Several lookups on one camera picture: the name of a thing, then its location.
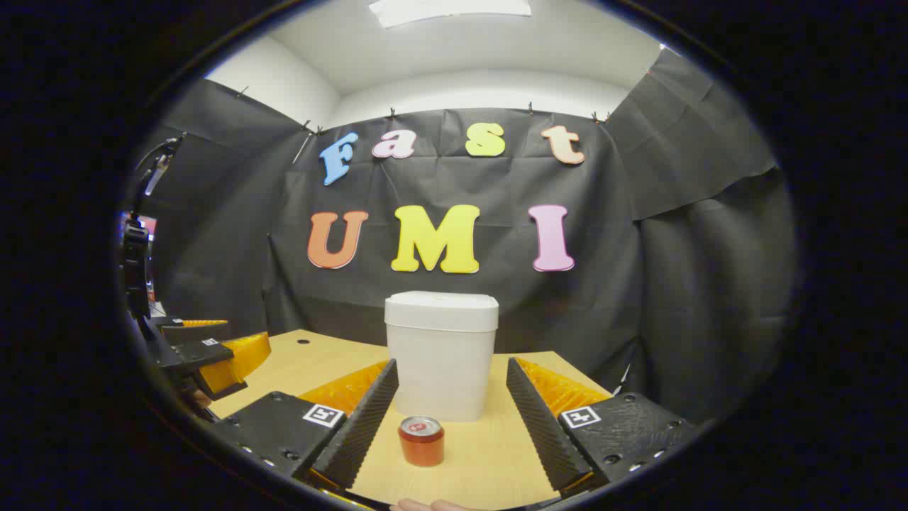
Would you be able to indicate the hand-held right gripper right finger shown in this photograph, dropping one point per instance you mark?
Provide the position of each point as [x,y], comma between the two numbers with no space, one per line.
[539,426]

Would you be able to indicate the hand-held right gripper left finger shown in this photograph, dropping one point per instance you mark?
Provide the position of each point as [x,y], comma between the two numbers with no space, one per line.
[362,426]

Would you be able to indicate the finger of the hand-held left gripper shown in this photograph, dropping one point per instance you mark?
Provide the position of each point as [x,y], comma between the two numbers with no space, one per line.
[241,358]
[177,330]

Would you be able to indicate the red pop can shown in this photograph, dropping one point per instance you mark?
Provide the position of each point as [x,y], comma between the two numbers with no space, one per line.
[421,443]

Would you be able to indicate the white desktop garbage bin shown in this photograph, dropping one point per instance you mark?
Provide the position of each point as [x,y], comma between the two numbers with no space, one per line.
[443,355]

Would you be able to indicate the wooden desktop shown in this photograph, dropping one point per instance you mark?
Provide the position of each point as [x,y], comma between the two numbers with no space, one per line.
[468,475]

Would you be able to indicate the computer monitor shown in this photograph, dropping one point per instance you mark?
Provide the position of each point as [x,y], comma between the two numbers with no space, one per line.
[149,227]

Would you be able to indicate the black backdrop cloth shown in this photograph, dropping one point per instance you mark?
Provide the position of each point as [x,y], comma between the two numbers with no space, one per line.
[638,284]

